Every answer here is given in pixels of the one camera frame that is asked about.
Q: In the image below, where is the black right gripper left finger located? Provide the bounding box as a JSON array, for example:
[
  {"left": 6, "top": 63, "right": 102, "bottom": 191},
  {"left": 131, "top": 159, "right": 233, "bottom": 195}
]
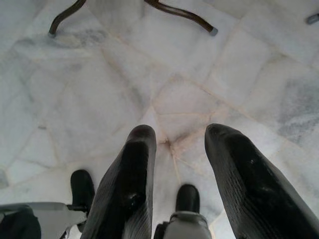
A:
[{"left": 81, "top": 124, "right": 157, "bottom": 239}]

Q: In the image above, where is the curved black table leg frame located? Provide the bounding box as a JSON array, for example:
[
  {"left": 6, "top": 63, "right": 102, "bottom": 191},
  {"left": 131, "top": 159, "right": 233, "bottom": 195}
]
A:
[{"left": 48, "top": 0, "right": 219, "bottom": 38}]

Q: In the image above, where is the robot right leg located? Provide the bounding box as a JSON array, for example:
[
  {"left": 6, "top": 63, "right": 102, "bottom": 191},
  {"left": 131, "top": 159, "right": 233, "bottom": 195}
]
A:
[{"left": 154, "top": 184, "right": 209, "bottom": 239}]

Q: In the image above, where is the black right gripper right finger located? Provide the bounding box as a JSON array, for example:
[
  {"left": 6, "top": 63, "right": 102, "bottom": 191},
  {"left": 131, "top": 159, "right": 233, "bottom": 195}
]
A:
[{"left": 204, "top": 123, "right": 319, "bottom": 239}]

